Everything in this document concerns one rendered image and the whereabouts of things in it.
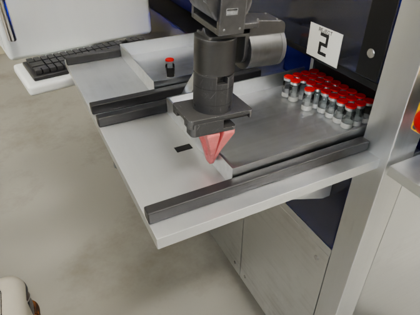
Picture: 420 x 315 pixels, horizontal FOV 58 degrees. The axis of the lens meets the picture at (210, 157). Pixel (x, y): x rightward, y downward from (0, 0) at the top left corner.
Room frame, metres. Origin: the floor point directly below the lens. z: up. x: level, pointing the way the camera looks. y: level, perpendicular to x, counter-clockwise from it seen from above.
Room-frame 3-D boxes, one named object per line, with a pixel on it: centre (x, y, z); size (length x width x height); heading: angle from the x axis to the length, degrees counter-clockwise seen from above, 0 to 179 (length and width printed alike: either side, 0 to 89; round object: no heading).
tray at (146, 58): (0.95, 0.03, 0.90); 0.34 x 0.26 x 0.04; 117
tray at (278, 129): (0.64, -0.12, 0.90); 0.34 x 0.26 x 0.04; 117
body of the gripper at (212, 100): (0.50, 0.00, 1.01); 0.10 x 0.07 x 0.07; 116
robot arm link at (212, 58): (0.50, -0.01, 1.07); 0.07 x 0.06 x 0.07; 116
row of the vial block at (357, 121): (0.70, -0.24, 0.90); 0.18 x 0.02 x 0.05; 27
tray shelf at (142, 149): (0.76, 0.01, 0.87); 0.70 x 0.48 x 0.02; 27
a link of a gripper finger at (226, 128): (0.49, 0.01, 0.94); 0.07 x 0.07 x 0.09; 26
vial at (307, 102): (0.69, -0.20, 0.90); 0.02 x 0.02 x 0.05
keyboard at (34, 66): (1.16, 0.37, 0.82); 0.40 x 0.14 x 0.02; 124
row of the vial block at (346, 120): (0.69, -0.22, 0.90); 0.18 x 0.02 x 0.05; 27
